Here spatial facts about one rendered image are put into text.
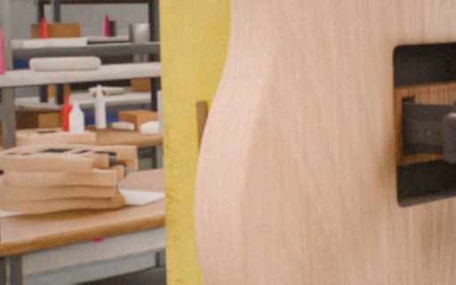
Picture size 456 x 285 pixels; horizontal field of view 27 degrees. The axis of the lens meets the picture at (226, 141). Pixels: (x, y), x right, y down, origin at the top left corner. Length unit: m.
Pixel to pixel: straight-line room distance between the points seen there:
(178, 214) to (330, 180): 1.38
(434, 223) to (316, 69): 0.14
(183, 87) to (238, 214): 1.36
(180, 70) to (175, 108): 0.08
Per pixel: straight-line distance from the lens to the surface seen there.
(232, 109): 0.53
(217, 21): 1.77
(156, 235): 5.34
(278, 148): 0.52
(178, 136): 1.89
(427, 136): 0.57
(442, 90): 0.62
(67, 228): 2.90
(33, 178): 3.11
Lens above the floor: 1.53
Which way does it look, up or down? 8 degrees down
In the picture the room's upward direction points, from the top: 1 degrees counter-clockwise
